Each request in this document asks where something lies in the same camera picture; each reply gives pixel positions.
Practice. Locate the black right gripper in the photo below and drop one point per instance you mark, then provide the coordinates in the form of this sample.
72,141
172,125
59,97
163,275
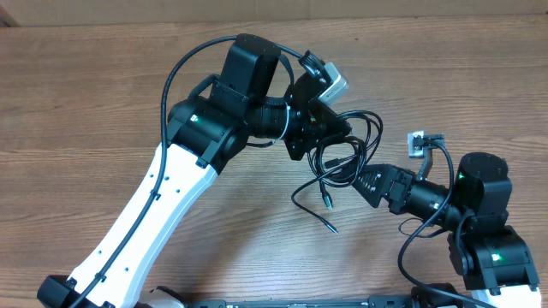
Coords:
377,181

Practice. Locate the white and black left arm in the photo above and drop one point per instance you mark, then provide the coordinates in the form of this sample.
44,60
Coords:
199,136

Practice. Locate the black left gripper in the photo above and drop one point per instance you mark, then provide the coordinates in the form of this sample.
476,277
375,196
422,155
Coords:
311,129

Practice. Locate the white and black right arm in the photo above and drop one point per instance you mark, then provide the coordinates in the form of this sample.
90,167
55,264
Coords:
494,262

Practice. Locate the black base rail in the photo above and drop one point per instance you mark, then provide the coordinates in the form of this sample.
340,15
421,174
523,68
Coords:
164,297

